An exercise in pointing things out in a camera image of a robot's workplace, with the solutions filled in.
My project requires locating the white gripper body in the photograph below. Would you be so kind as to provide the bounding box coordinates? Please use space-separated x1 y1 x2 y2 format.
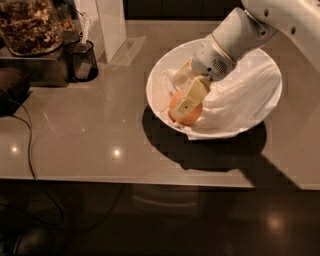
191 35 237 81

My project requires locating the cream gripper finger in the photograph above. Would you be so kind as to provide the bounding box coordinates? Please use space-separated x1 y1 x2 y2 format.
172 59 199 88
172 76 210 119

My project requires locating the orange fruit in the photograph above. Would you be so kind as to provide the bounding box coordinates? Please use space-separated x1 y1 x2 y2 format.
169 90 203 126

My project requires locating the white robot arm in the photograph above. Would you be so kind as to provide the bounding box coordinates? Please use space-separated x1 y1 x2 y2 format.
172 0 320 119

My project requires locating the white bowl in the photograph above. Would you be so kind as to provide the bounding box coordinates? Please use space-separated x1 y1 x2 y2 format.
145 36 283 141

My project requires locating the white paper napkin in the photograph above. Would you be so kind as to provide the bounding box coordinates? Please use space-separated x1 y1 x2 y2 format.
150 58 282 141

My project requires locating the white upright box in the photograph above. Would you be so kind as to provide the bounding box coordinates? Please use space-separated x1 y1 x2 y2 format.
73 0 127 63

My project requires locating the black mesh cup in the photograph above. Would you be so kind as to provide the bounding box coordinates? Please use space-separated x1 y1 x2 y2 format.
63 40 98 82

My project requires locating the white utensil in cup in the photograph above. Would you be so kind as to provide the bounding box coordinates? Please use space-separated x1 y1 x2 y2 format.
80 13 91 45

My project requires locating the metal tray stand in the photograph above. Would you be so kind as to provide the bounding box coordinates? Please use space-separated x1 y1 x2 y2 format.
0 45 71 87

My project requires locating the glass jar of nuts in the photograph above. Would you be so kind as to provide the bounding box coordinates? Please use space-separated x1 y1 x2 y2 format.
0 0 63 56

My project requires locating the dark device at left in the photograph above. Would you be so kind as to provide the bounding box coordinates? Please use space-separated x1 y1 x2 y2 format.
0 67 31 116

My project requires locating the black cable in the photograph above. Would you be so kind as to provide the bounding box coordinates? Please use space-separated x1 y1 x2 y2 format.
0 98 66 227

